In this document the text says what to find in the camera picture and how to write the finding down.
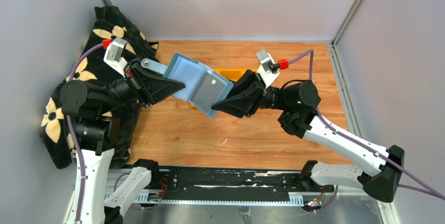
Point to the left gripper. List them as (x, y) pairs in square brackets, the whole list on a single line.
[(155, 87)]

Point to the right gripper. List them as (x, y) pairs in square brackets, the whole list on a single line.
[(247, 102)]

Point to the dark grey credit card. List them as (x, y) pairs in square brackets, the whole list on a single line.
[(208, 92)]

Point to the blue leather card holder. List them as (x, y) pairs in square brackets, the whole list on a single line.
[(189, 71)]

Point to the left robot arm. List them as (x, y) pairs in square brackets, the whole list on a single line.
[(95, 136)]

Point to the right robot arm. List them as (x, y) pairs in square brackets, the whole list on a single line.
[(375, 169)]

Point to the middle yellow bin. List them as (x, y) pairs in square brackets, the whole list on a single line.
[(231, 74)]

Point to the right yellow bin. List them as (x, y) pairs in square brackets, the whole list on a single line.
[(249, 70)]

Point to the black floral blanket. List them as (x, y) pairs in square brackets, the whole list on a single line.
[(111, 23)]

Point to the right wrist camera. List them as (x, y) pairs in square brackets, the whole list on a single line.
[(269, 70)]

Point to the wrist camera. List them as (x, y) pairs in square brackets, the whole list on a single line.
[(269, 70), (113, 56)]

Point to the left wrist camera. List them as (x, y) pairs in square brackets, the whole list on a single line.
[(113, 56)]

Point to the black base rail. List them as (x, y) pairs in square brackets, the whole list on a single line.
[(187, 185)]

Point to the right aluminium frame post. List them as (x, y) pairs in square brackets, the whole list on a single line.
[(346, 22)]

